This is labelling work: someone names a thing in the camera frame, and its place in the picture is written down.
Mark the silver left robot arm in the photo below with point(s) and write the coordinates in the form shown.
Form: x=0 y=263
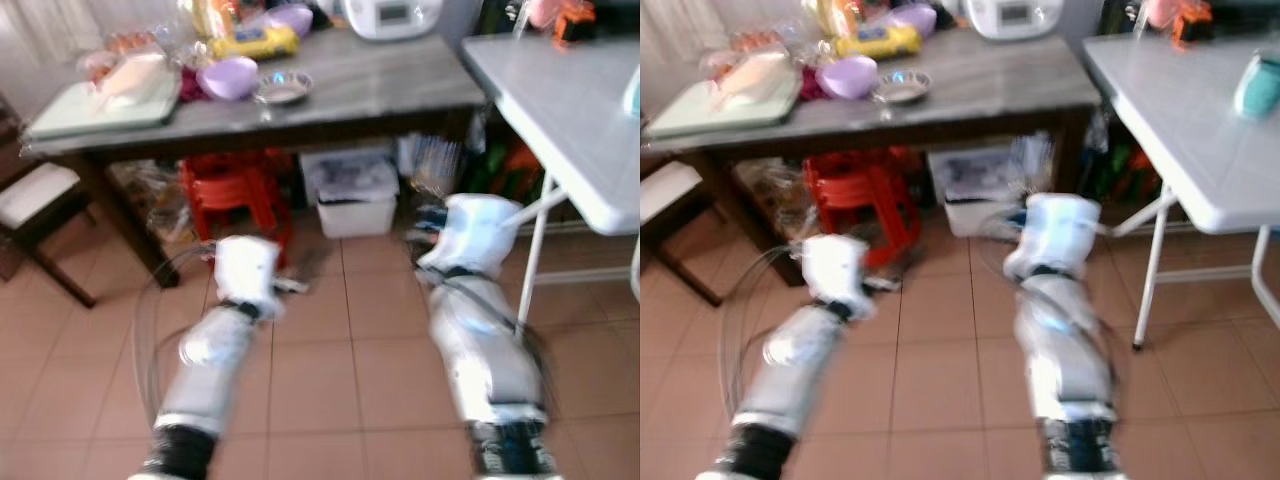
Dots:
x=790 y=370
x=205 y=370

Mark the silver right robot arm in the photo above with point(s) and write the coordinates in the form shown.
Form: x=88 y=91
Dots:
x=1065 y=350
x=485 y=350

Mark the white plastic storage box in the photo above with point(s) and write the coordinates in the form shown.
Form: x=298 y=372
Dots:
x=965 y=215
x=355 y=215

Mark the red plastic stool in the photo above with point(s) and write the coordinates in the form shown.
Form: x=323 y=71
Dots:
x=235 y=185
x=860 y=185

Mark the grey marble top table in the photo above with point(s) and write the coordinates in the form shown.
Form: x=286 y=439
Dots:
x=1000 y=75
x=400 y=80

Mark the round metal plate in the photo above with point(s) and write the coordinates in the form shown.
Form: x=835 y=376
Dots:
x=902 y=87
x=283 y=90

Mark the white folding table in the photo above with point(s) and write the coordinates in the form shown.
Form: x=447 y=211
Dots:
x=570 y=120
x=1170 y=120

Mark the white kitchen appliance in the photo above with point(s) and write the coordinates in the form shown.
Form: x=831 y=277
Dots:
x=390 y=15
x=1012 y=15

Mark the lilac plastic bowl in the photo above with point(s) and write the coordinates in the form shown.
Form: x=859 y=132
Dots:
x=912 y=17
x=228 y=78
x=290 y=18
x=847 y=77

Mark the maroon cloth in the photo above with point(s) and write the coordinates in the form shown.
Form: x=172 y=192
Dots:
x=190 y=88
x=808 y=85

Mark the yellow kitchen wipes pack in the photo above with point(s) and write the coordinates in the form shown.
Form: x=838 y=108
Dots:
x=880 y=40
x=255 y=42

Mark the dark wooden chair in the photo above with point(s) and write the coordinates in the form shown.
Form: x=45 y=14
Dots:
x=665 y=185
x=35 y=190

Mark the teal object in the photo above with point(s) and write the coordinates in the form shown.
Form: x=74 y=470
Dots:
x=1258 y=88
x=632 y=92

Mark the long white plastic tray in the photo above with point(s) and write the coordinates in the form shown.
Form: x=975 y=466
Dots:
x=135 y=78
x=750 y=78

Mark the orange and pink object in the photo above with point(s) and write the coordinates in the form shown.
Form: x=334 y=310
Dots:
x=565 y=20
x=1180 y=20

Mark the pale green cutting board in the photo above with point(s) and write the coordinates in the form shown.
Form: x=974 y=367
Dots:
x=690 y=112
x=70 y=112

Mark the white hanging cloth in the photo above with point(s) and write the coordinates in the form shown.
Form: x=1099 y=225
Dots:
x=50 y=25
x=680 y=25

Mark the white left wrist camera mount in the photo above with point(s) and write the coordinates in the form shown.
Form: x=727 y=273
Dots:
x=835 y=270
x=245 y=270

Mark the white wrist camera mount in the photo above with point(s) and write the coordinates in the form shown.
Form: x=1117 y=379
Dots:
x=1055 y=230
x=835 y=270
x=480 y=230
x=245 y=270

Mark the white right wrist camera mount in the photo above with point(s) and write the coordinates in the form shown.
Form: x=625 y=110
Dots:
x=480 y=230
x=1055 y=230

